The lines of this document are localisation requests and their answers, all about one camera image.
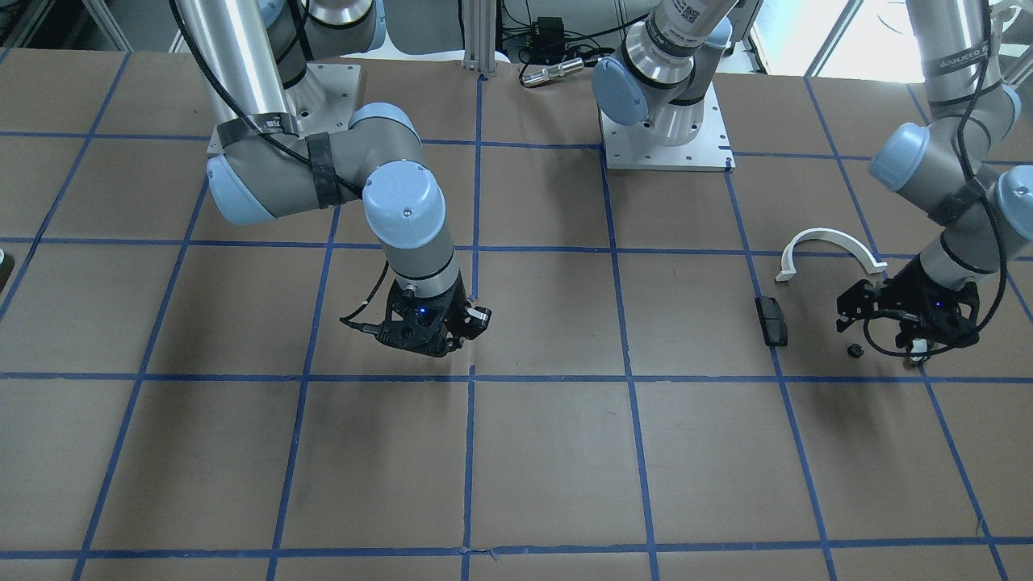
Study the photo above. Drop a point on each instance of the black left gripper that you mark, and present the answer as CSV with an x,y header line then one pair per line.
x,y
910,290

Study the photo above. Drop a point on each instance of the green brake shoe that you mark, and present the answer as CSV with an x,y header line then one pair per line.
x,y
918,352

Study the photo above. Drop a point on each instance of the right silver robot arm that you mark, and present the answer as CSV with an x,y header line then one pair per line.
x,y
286,154

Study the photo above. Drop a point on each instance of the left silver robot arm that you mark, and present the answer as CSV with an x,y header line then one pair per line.
x,y
669,57

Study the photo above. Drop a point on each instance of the black brake pad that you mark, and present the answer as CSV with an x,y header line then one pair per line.
x,y
771,321

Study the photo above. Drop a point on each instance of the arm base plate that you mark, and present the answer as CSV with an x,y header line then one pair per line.
x,y
251,102
690,137

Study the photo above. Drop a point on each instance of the aluminium frame post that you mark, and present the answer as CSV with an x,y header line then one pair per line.
x,y
479,20

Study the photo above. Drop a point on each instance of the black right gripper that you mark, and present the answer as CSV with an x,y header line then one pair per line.
x,y
461,311

